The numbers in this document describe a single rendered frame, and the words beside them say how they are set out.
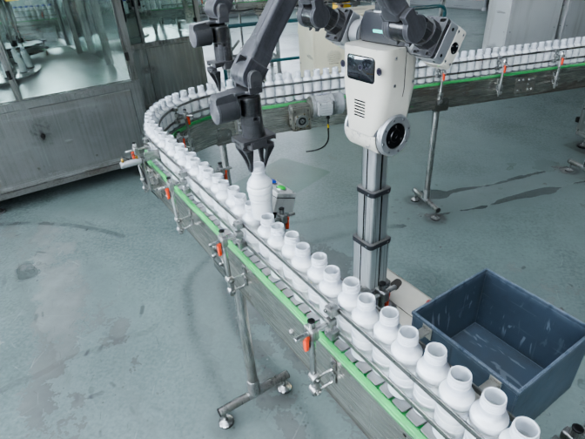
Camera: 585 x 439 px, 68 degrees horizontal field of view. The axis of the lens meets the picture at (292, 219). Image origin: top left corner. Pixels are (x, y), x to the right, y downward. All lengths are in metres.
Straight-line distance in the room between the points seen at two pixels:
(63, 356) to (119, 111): 2.32
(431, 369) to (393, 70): 1.02
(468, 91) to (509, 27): 3.69
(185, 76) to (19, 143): 2.88
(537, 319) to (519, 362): 0.15
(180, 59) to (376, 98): 5.01
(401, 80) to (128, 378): 1.89
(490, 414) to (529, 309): 0.63
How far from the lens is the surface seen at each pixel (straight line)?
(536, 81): 3.65
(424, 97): 3.14
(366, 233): 1.91
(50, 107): 4.20
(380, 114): 1.61
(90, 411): 2.43
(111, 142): 4.35
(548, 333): 1.42
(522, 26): 7.09
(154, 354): 2.55
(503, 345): 1.52
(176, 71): 6.42
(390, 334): 0.92
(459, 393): 0.84
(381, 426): 1.05
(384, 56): 1.55
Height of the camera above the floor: 1.78
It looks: 31 degrees down
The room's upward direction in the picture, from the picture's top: 4 degrees counter-clockwise
